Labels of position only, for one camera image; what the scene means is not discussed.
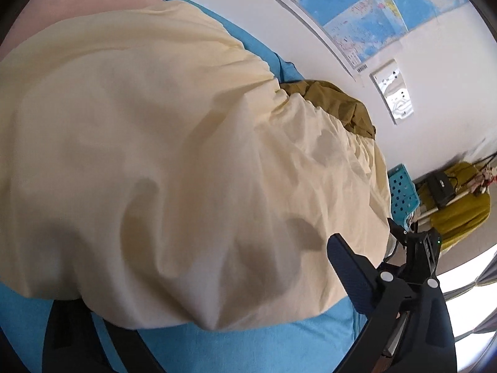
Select black box device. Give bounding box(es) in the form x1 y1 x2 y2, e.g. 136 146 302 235
426 171 456 208

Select teal perforated plastic basket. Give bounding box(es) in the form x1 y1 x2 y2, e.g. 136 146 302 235
388 165 422 228

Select cream large shirt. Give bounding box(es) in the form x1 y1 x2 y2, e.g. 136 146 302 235
0 0 391 333

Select blue bed sheet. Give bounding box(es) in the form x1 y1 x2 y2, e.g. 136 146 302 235
0 0 374 373

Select white wall switch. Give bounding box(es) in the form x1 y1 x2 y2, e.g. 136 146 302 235
390 103 416 125

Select yellow-green covered stool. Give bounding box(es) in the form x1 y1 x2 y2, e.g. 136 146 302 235
413 161 492 250

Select grey curtain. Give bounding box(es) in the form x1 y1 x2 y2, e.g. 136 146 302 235
443 252 497 343

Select white wall socket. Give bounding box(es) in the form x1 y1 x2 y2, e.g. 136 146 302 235
369 59 401 87
382 85 411 106

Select pink cloth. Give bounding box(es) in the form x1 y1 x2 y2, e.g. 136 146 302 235
7 0 157 44

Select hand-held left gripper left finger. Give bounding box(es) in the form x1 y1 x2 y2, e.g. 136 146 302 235
43 298 164 373

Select olive green garment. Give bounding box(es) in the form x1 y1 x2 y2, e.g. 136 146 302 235
280 80 377 139

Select pale wooden stick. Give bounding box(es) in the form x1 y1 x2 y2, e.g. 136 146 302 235
415 190 465 225

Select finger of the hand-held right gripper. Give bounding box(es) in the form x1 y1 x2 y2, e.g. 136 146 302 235
387 217 411 248

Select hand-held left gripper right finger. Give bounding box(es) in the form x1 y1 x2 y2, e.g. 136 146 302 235
327 233 456 373

